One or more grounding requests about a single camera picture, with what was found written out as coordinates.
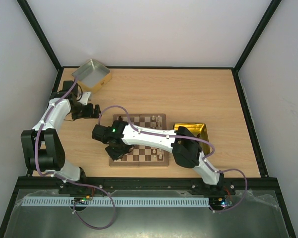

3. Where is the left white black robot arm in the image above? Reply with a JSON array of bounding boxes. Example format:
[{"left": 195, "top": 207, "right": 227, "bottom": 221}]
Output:
[{"left": 21, "top": 79, "right": 101, "bottom": 182}]

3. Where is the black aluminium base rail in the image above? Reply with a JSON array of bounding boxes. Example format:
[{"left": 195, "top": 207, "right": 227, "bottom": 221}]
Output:
[{"left": 14, "top": 175, "right": 279, "bottom": 195}]

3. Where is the wooden chess board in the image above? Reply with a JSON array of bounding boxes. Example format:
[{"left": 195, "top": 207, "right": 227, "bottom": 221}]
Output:
[{"left": 109, "top": 114, "right": 169, "bottom": 167}]

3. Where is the purple cable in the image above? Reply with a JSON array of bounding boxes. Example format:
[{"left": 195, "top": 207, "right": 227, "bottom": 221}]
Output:
[
  {"left": 34, "top": 75, "right": 117, "bottom": 230},
  {"left": 98, "top": 106, "right": 248, "bottom": 213}
]

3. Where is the empty silver gold tin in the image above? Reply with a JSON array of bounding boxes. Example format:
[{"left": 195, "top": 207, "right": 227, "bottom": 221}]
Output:
[{"left": 72, "top": 59, "right": 112, "bottom": 94}]

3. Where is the black cage frame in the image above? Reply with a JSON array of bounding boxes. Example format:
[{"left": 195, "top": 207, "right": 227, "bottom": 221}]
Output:
[{"left": 0, "top": 0, "right": 284, "bottom": 226}]

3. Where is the gold tin tray with pieces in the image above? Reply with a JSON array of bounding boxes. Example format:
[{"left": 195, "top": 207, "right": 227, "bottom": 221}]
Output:
[{"left": 173, "top": 123, "right": 211, "bottom": 155}]

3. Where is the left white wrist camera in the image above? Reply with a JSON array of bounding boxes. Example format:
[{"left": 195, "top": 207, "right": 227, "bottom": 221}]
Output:
[{"left": 77, "top": 92, "right": 91, "bottom": 106}]

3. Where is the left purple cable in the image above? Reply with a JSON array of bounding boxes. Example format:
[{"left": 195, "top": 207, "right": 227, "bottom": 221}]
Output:
[{"left": 34, "top": 75, "right": 117, "bottom": 230}]

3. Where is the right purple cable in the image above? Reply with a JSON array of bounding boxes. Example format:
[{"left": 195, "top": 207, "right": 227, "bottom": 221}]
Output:
[{"left": 98, "top": 106, "right": 248, "bottom": 213}]

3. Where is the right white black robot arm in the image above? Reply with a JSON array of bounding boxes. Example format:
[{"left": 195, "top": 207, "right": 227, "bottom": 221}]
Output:
[{"left": 92, "top": 120, "right": 224, "bottom": 194}]

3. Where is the grey slotted cable duct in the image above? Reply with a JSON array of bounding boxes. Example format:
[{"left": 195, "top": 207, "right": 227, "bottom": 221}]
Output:
[{"left": 21, "top": 196, "right": 209, "bottom": 208}]

